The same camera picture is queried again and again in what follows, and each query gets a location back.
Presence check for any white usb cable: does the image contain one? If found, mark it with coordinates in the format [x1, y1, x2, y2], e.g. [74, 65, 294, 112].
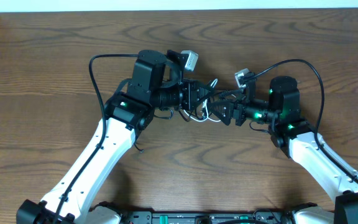
[183, 78, 222, 123]

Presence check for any black usb-a cable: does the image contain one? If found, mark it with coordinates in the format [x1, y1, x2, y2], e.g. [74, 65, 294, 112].
[178, 88, 245, 122]

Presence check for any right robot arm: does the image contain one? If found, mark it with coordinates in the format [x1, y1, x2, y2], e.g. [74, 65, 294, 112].
[208, 76, 358, 223]

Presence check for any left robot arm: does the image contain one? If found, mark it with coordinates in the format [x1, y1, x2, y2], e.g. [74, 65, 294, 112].
[16, 50, 218, 223]

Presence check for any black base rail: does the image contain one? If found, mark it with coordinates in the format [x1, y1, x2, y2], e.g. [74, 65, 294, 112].
[85, 202, 319, 224]

